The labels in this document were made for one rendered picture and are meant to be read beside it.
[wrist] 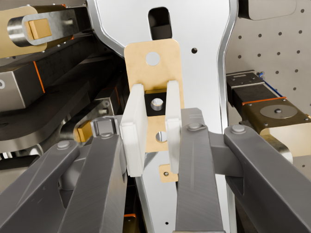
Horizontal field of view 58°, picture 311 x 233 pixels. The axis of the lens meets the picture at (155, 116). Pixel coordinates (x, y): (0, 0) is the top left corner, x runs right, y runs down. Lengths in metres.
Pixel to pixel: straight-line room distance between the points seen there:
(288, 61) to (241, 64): 0.12
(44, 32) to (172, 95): 0.26
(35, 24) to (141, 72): 0.22
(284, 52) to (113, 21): 0.50
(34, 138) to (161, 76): 0.18
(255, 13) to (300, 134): 0.20
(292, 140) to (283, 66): 0.37
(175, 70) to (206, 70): 0.27
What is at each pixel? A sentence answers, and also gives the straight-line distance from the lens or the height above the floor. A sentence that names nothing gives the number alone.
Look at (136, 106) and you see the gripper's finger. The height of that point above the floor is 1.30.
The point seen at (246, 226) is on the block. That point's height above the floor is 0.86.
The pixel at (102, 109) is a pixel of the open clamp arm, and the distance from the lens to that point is 0.48.
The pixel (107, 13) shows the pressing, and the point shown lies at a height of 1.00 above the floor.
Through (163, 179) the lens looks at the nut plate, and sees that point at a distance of 0.54.
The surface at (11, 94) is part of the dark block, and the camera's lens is 0.39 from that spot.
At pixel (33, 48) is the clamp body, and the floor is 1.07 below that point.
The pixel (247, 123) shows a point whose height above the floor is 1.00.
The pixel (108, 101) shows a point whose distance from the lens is 0.49.
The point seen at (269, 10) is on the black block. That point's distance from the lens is 0.48.
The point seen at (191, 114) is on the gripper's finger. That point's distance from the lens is 0.15.
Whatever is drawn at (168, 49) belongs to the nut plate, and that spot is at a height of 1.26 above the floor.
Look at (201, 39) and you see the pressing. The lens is 0.45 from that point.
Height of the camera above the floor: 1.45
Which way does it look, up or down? 67 degrees down
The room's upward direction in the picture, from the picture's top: 175 degrees counter-clockwise
